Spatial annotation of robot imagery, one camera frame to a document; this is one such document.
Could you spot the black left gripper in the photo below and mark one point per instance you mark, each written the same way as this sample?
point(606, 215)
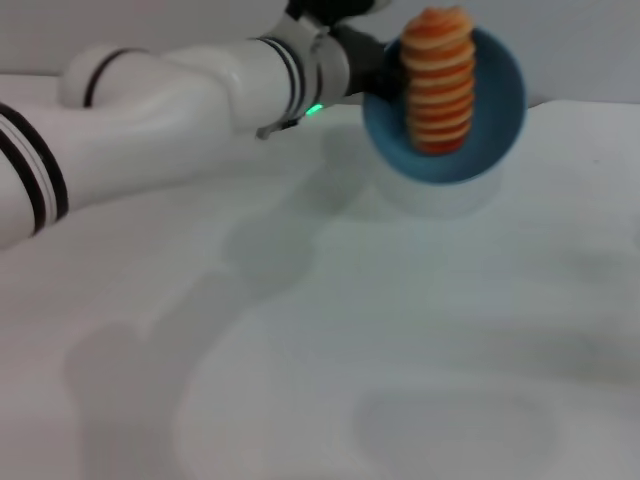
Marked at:
point(362, 60)

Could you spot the orange ridged bread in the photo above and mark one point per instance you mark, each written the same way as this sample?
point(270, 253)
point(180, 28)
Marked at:
point(440, 90)

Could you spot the blue bowl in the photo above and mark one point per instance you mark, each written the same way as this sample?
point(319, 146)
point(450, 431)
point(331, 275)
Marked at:
point(492, 115)

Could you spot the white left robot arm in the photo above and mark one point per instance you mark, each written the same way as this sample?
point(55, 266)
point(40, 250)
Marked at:
point(150, 125)

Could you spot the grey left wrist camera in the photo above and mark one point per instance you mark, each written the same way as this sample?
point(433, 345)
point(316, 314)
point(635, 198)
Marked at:
point(330, 9)

